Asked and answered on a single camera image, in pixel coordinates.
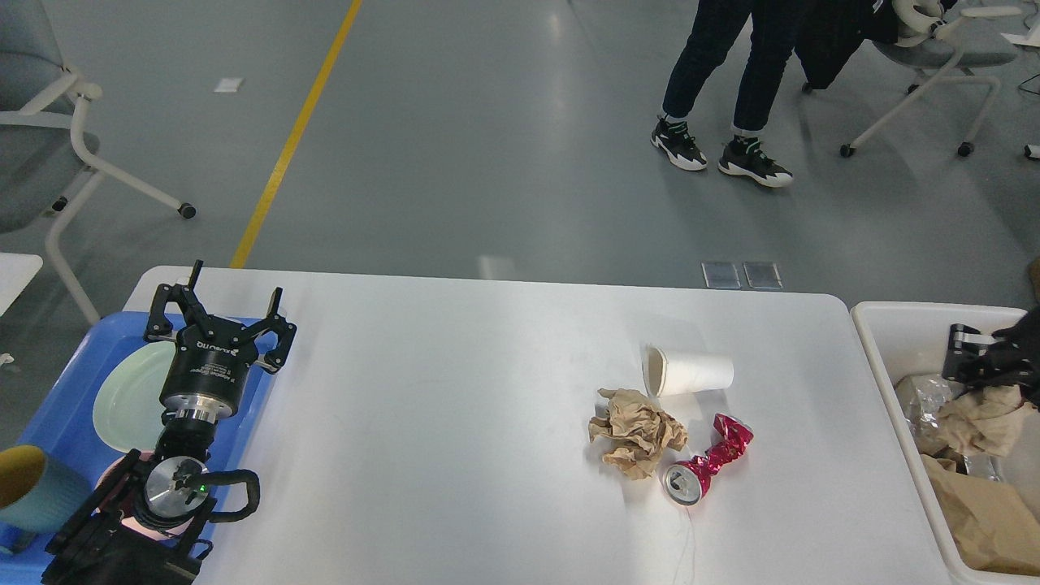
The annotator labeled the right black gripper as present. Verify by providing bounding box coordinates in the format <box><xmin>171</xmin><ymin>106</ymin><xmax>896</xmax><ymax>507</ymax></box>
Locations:
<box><xmin>942</xmin><ymin>310</ymin><xmax>1039</xmax><ymax>407</ymax></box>

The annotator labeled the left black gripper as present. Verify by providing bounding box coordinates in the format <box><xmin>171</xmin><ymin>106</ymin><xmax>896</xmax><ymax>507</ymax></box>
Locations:
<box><xmin>142</xmin><ymin>260</ymin><xmax>297</xmax><ymax>417</ymax></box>

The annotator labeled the crushed clear plastic bottle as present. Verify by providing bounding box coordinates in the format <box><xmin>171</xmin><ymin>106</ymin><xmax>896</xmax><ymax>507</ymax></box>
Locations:
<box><xmin>895</xmin><ymin>374</ymin><xmax>1003</xmax><ymax>482</ymax></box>

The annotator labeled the small brown paper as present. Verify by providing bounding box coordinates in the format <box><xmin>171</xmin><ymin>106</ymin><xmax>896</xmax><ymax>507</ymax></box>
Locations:
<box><xmin>917</xmin><ymin>385</ymin><xmax>1038</xmax><ymax>457</ymax></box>

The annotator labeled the mint green plate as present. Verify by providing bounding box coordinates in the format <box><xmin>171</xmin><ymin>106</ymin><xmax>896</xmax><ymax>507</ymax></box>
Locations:
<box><xmin>93</xmin><ymin>341</ymin><xmax>175</xmax><ymax>453</ymax></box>

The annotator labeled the pink mug dark inside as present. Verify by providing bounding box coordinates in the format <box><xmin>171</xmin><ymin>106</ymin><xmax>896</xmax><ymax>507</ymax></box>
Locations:
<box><xmin>94</xmin><ymin>451</ymin><xmax>208</xmax><ymax>541</ymax></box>

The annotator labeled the brown paper bag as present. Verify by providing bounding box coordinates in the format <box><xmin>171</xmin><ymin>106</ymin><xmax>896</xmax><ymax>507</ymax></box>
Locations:
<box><xmin>921</xmin><ymin>454</ymin><xmax>1039</xmax><ymax>577</ymax></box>

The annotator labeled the teal mug yellow inside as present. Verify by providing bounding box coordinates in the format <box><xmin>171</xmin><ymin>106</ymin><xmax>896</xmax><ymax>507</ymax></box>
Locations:
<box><xmin>1</xmin><ymin>444</ymin><xmax>93</xmax><ymax>557</ymax></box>

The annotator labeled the white paper cup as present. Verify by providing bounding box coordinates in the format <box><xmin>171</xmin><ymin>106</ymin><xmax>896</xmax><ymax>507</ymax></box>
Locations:
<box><xmin>643</xmin><ymin>345</ymin><xmax>735</xmax><ymax>397</ymax></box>

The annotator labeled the crushed red can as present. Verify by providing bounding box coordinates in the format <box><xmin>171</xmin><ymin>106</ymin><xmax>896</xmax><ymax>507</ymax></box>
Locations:
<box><xmin>662</xmin><ymin>414</ymin><xmax>754</xmax><ymax>506</ymax></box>

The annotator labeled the brown paper ball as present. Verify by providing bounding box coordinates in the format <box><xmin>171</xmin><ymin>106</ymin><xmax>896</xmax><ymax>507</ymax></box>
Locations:
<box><xmin>587</xmin><ymin>388</ymin><xmax>690</xmax><ymax>480</ymax></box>

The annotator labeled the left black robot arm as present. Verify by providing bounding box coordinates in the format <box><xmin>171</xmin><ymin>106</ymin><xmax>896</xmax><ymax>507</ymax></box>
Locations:
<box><xmin>41</xmin><ymin>262</ymin><xmax>297</xmax><ymax>584</ymax></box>

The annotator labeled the white waste bin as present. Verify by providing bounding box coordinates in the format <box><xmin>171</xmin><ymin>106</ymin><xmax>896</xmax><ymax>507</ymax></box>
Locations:
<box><xmin>851</xmin><ymin>302</ymin><xmax>1038</xmax><ymax>584</ymax></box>

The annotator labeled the blue plastic tray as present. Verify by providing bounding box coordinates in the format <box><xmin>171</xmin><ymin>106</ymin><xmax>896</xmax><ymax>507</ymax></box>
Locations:
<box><xmin>1</xmin><ymin>311</ymin><xmax>274</xmax><ymax>584</ymax></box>

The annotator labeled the white side table edge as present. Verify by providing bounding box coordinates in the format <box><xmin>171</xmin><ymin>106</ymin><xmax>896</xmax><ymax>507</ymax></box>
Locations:
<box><xmin>0</xmin><ymin>252</ymin><xmax>42</xmax><ymax>315</ymax></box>

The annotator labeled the grey office chair left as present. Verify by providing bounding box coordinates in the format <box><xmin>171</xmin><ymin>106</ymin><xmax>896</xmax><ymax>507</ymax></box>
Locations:
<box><xmin>1</xmin><ymin>1</ymin><xmax>197</xmax><ymax>323</ymax></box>

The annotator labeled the grey office chair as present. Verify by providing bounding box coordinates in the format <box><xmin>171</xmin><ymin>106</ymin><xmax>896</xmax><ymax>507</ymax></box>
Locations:
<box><xmin>839</xmin><ymin>1</ymin><xmax>1024</xmax><ymax>157</ymax></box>
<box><xmin>1</xmin><ymin>1</ymin><xmax>197</xmax><ymax>323</ymax></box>

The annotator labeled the grey office chair right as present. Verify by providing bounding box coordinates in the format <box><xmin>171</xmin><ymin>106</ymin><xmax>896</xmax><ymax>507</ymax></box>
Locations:
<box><xmin>839</xmin><ymin>1</ymin><xmax>1024</xmax><ymax>157</ymax></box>

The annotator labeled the black jacket on chair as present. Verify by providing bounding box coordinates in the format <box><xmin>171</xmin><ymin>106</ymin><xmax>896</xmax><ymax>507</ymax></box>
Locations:
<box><xmin>795</xmin><ymin>1</ymin><xmax>898</xmax><ymax>93</ymax></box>

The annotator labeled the person in dark trousers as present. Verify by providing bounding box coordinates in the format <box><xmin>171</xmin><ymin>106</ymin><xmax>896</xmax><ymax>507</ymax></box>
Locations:
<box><xmin>650</xmin><ymin>0</ymin><xmax>813</xmax><ymax>189</ymax></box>

